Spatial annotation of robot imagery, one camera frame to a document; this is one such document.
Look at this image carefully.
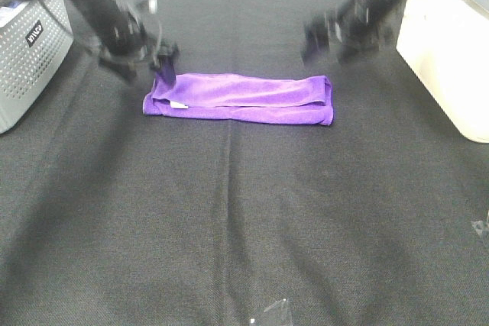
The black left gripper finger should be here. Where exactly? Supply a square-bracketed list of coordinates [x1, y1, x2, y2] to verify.
[152, 55, 176, 84]
[98, 59, 137, 82]

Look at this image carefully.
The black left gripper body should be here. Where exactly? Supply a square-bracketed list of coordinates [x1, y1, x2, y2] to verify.
[98, 0, 179, 69]

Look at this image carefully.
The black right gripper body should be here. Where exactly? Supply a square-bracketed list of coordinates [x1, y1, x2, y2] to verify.
[304, 0, 393, 59]

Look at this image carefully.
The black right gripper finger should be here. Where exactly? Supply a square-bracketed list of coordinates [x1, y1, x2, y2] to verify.
[301, 24, 329, 63]
[338, 42, 378, 63]

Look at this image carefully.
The purple microfiber towel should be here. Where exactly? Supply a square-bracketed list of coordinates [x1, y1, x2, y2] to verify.
[142, 73, 334, 126]

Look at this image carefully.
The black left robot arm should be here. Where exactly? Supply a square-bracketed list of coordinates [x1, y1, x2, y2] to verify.
[1, 0, 179, 84]

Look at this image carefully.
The white plastic storage box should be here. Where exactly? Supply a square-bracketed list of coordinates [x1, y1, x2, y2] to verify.
[397, 0, 488, 144]

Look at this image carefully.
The grey perforated plastic basket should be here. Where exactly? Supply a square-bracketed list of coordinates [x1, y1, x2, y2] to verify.
[1, 0, 73, 133]

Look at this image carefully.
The black fabric table mat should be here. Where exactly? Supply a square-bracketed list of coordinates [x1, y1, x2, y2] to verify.
[1, 0, 488, 325]

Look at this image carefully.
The clear tape piece right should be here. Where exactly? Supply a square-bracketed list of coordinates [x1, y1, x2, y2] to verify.
[471, 212, 489, 238]

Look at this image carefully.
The clear tape piece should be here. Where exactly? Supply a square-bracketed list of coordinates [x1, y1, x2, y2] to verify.
[249, 299, 293, 326]
[471, 212, 489, 238]

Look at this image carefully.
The clear tape piece front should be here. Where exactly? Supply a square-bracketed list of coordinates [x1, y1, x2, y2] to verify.
[249, 299, 293, 326]

